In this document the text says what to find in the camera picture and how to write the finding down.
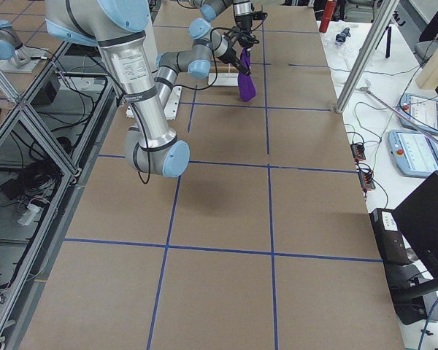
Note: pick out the orange connector board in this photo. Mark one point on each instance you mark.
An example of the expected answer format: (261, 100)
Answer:
(366, 177)
(358, 151)

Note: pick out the aluminium frame post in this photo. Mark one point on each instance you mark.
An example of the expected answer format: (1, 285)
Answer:
(379, 24)

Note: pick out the far teach pendant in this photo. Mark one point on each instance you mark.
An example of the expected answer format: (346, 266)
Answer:
(419, 110)

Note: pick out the blue black tool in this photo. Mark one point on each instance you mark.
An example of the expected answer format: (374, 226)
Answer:
(341, 37)

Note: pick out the near teach pendant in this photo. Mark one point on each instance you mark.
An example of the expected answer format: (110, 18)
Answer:
(413, 154)

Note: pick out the black monitor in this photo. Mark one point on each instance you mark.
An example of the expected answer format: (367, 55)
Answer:
(416, 218)

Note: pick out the purple microfiber towel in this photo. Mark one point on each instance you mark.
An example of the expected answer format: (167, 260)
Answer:
(247, 89)

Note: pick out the red bottle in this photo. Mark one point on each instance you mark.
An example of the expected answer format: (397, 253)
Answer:
(327, 15)

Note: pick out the far orange connector board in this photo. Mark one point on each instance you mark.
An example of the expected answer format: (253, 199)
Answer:
(358, 151)

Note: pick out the black tripod leg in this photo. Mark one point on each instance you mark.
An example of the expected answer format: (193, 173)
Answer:
(388, 42)

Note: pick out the black computer box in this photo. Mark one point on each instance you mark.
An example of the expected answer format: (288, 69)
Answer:
(417, 294)

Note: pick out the near orange connector board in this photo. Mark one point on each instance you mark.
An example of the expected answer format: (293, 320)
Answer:
(366, 177)

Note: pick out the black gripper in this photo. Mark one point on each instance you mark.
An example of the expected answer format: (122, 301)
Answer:
(244, 22)
(232, 58)

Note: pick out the white camera stand base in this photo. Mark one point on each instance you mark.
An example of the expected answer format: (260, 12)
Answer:
(169, 102)

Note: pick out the white towel rack base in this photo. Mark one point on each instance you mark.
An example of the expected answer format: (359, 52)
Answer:
(223, 79)

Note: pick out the wooden plank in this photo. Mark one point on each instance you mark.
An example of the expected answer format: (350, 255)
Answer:
(428, 78)

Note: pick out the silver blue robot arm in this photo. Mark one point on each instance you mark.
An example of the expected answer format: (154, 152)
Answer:
(118, 30)
(211, 9)

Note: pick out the teach pendant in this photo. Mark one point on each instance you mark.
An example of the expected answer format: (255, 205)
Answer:
(419, 110)
(413, 154)

